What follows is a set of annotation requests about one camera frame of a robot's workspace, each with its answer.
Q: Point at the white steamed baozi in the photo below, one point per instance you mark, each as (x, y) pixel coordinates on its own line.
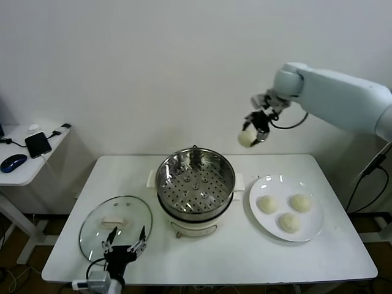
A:
(301, 202)
(246, 138)
(288, 222)
(267, 204)

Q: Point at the small white case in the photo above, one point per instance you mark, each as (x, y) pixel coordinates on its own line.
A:
(34, 127)

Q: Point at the white side table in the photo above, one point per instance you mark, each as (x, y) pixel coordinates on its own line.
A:
(27, 177)

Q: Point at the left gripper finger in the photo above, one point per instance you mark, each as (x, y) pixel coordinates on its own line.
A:
(141, 243)
(111, 239)

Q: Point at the blue computer mouse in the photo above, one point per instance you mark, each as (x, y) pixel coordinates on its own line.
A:
(13, 162)

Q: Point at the white round plate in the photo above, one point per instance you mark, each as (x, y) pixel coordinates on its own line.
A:
(306, 226)

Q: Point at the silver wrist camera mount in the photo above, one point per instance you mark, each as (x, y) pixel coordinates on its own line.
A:
(98, 279)
(269, 98)

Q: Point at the black power adapter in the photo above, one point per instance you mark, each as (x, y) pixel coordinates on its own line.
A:
(375, 163)

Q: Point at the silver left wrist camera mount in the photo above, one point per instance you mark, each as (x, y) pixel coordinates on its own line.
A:
(98, 279)

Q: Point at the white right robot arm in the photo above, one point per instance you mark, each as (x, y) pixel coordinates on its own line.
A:
(337, 95)

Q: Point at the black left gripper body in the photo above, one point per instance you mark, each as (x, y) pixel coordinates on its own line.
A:
(118, 257)

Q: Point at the white electric cooker base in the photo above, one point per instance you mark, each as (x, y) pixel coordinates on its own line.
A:
(193, 228)

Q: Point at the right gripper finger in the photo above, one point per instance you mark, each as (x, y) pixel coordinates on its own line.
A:
(247, 120)
(261, 137)

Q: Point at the black smartphone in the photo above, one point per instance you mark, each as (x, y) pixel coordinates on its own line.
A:
(38, 144)

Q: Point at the glass pot lid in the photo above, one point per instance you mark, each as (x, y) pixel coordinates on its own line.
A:
(92, 229)

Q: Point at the dark furniture base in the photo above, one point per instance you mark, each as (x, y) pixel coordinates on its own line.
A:
(376, 226)

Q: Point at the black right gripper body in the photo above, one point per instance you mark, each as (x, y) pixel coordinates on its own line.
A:
(260, 122)

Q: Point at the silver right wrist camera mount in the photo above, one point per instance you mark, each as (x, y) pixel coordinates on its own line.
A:
(269, 98)

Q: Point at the dark monitor edge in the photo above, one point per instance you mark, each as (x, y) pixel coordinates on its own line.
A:
(1, 122)

